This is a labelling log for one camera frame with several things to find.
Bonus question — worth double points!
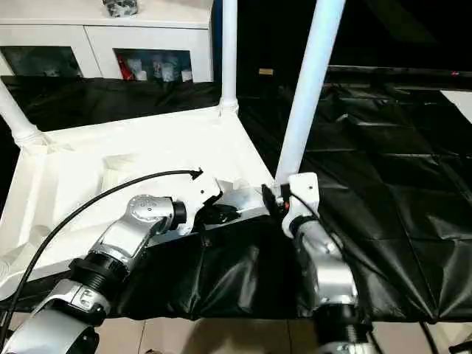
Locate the white plastic table top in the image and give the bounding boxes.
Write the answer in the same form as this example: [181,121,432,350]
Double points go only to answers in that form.
[0,99,282,302]

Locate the long black bar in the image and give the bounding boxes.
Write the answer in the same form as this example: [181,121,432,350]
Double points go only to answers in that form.
[325,65,472,92]

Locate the white flat sheet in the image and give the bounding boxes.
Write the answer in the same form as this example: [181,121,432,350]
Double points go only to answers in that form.
[440,88,472,123]

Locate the white glass-door cabinet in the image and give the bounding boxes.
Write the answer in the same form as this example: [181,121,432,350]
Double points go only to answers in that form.
[0,0,215,85]

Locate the dark objects on cabinet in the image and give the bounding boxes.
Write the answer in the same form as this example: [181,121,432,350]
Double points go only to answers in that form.
[101,0,142,19]

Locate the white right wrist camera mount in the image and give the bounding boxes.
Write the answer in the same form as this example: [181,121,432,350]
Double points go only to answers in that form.
[281,171,321,237]

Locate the black left wrist camera cable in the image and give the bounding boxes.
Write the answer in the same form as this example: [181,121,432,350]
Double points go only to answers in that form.
[0,167,205,354]

